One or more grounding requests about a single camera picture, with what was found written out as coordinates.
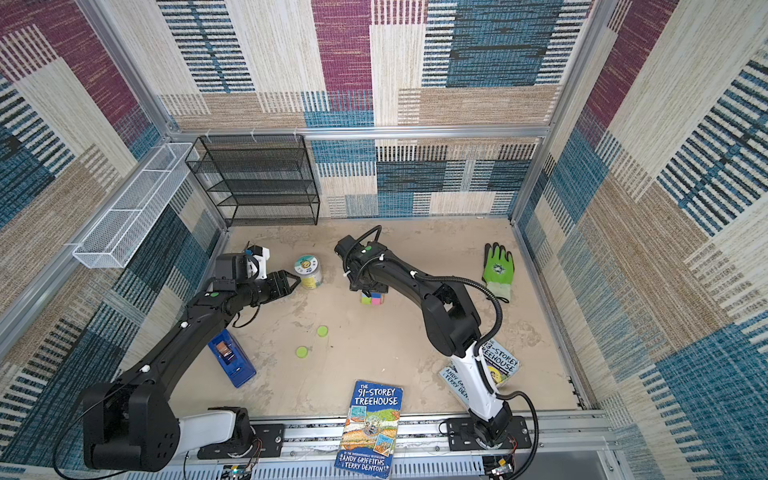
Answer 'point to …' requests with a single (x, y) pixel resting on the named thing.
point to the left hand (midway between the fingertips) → (292, 277)
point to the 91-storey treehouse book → (372, 429)
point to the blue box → (238, 366)
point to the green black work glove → (498, 270)
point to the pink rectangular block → (376, 301)
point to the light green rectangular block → (366, 300)
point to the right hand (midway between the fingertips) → (370, 288)
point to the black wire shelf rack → (258, 180)
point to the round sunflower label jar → (309, 269)
